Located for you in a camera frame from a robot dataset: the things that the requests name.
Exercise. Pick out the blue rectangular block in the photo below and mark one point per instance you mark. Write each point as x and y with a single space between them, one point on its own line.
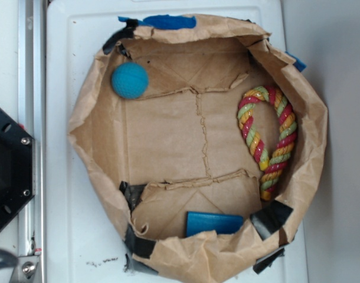
198 222

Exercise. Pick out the brown paper bag tray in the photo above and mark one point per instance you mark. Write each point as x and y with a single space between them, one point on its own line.
178 148

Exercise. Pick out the black octagonal mount plate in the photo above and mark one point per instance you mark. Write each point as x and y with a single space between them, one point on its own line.
16 168

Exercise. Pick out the multicolour rope toy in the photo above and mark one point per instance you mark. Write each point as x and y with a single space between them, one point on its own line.
272 165

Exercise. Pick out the white cutting board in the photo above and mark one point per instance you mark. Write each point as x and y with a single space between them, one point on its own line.
81 244

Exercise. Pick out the blue rubber ball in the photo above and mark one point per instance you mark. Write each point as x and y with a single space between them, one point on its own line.
129 80

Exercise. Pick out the aluminium extrusion rail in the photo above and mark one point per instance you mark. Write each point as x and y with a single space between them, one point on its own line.
32 19

